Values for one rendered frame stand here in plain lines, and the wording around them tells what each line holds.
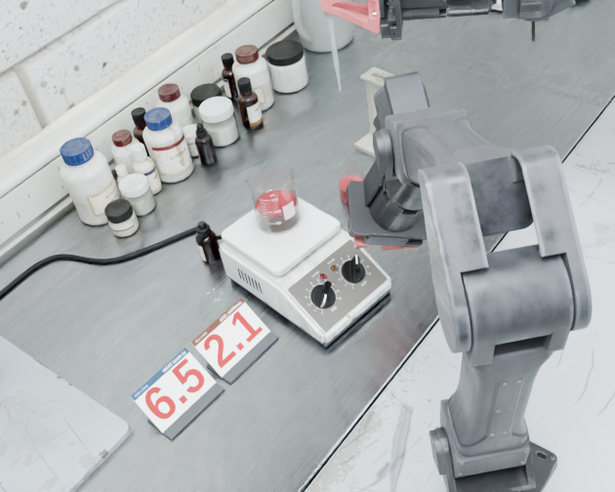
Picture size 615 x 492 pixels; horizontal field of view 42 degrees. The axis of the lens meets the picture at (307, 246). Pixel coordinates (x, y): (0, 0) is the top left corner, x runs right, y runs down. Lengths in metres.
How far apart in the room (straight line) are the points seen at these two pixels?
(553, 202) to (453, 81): 0.93
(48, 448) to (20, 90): 0.56
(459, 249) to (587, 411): 0.48
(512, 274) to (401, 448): 0.43
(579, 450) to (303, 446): 0.30
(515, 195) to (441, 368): 0.45
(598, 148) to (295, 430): 0.65
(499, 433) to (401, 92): 0.35
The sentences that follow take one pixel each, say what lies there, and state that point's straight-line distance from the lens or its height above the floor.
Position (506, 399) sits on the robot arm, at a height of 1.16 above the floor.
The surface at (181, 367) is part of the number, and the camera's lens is 1.01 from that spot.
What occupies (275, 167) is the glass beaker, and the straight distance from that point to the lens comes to 1.05.
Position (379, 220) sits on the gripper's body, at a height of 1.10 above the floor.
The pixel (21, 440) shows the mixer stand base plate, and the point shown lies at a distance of 1.05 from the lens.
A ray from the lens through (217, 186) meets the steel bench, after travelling 1.29.
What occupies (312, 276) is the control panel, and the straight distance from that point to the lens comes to 1.02.
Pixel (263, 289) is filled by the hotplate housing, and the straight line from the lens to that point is 1.05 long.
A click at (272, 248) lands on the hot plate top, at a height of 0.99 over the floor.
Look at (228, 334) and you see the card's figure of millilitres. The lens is 1.03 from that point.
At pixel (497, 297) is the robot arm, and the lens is 0.53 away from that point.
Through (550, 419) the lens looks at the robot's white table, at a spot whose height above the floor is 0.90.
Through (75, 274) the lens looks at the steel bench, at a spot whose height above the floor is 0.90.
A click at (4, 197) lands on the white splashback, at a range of 1.29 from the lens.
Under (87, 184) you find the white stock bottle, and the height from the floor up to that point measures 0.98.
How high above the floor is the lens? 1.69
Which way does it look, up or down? 43 degrees down
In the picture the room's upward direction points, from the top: 11 degrees counter-clockwise
